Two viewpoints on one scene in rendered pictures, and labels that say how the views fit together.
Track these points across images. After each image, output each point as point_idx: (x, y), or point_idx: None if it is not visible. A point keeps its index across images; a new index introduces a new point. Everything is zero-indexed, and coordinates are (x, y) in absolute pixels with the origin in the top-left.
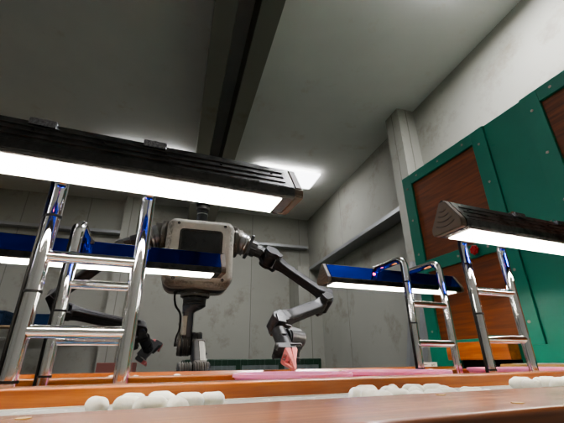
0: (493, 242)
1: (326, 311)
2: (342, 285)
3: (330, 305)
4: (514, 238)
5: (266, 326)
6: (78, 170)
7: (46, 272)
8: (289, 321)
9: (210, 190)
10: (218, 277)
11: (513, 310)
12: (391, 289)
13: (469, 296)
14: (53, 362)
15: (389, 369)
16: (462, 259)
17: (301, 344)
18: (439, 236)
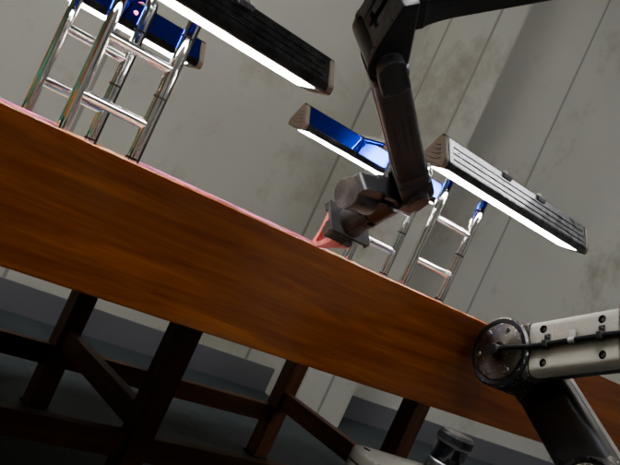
0: (144, 40)
1: (366, 65)
2: (288, 76)
3: (357, 42)
4: (131, 35)
5: (430, 198)
6: (371, 171)
7: (403, 221)
8: (391, 168)
9: (328, 147)
10: (438, 165)
11: (60, 49)
12: (200, 22)
13: (129, 70)
14: (439, 289)
15: (180, 181)
16: (147, 29)
17: (327, 201)
18: (196, 68)
